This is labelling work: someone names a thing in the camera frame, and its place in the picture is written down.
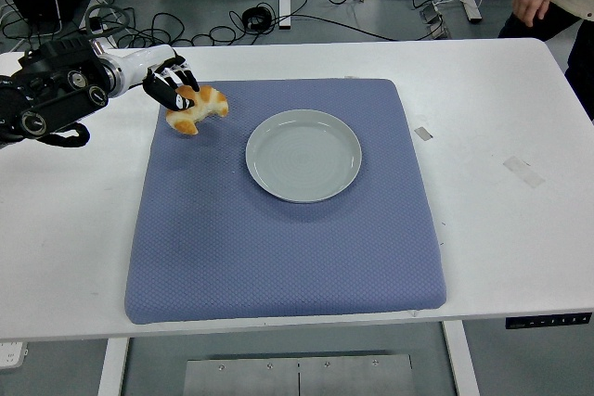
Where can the croissant bread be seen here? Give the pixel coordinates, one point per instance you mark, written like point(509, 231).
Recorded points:
point(209, 106)

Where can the grey metal plate with screws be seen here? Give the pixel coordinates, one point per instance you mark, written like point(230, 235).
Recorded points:
point(297, 375)

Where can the grey round plate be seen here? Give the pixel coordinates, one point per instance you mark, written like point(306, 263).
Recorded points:
point(304, 157)

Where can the large clear tape piece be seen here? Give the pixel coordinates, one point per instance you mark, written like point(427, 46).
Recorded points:
point(523, 172)

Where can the small clear tape piece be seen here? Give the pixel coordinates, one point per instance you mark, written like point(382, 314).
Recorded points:
point(423, 133)

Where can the blue quilted mat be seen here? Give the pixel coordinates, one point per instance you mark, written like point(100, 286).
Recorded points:
point(232, 252)

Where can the person's hand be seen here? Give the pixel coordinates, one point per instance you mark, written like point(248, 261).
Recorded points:
point(529, 6)

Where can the white power strip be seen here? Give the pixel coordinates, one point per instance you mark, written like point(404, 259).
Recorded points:
point(11, 355)

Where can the black power adapter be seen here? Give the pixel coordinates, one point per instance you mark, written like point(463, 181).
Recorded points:
point(95, 23)

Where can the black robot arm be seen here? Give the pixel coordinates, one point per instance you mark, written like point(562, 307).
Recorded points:
point(51, 104)

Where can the white table leg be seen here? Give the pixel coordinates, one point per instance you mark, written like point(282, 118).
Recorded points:
point(112, 368)
point(461, 363)

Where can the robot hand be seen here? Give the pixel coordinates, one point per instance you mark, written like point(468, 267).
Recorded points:
point(144, 60)

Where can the grey foot pedal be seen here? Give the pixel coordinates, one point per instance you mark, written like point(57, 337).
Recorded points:
point(436, 29)

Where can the black table control panel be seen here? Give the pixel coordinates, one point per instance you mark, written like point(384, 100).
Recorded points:
point(547, 321)

